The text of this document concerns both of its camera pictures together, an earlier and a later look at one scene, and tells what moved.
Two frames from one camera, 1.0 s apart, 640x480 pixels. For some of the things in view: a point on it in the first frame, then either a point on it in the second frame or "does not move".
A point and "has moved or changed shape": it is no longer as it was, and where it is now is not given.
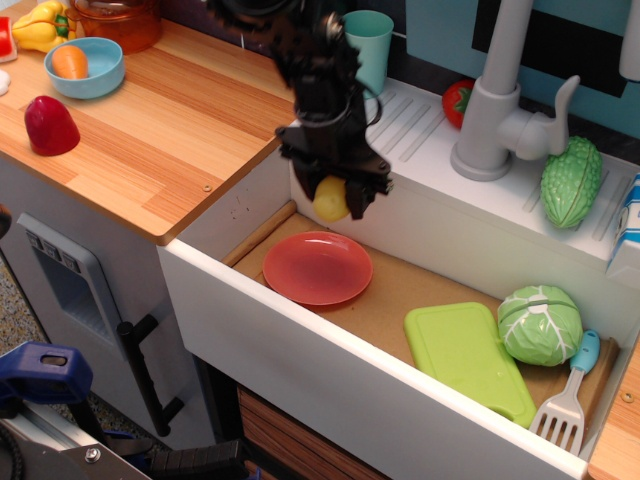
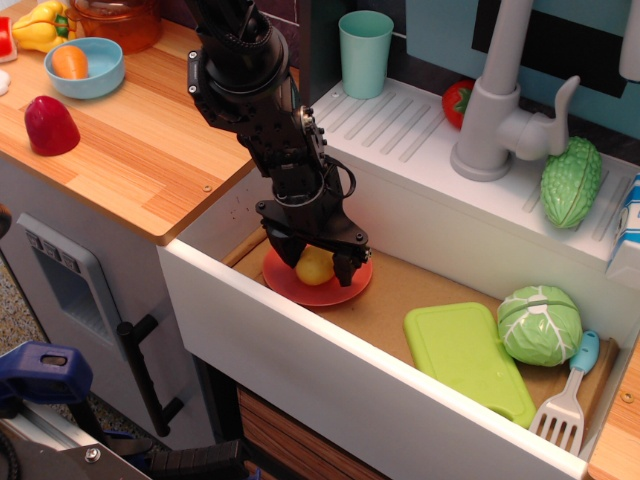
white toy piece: x=5 y=81 does not move
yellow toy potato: x=330 y=201 has moved or changed shape
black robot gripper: x=337 y=139 to x=315 y=214
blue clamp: x=33 y=372 does not move
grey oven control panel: x=77 y=274 does not move
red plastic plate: x=317 y=268 does not move
